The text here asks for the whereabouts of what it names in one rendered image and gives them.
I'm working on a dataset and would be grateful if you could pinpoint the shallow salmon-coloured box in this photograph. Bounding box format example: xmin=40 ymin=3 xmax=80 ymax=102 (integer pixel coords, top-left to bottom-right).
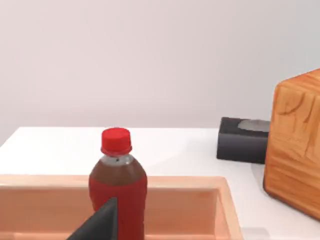
xmin=0 ymin=174 xmax=245 ymax=240

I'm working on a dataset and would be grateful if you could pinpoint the wooden cupboard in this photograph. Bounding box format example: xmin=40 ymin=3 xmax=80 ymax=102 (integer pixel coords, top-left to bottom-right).
xmin=262 ymin=67 xmax=320 ymax=222

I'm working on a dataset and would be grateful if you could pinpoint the black tissue box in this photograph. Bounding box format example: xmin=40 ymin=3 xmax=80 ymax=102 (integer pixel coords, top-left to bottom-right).
xmin=216 ymin=116 xmax=271 ymax=165

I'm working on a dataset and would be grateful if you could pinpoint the red cola bottle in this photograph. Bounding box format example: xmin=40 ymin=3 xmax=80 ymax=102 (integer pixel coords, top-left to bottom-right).
xmin=88 ymin=127 xmax=148 ymax=240

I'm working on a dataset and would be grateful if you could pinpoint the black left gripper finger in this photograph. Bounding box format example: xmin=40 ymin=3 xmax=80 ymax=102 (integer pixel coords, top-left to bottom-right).
xmin=65 ymin=196 xmax=118 ymax=240

